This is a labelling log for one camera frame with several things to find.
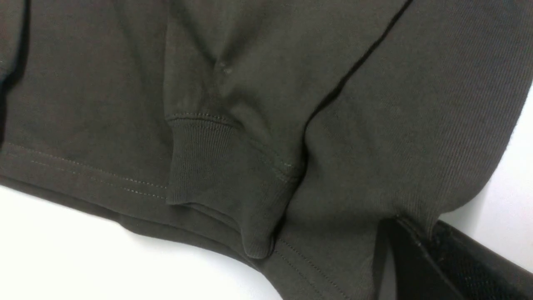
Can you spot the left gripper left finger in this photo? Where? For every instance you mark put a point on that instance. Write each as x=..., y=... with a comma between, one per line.
x=403, y=268

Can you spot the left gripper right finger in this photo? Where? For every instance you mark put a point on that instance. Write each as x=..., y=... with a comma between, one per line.
x=476, y=271

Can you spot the dark gray long-sleeve top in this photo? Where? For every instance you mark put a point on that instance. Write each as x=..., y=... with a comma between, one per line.
x=279, y=133

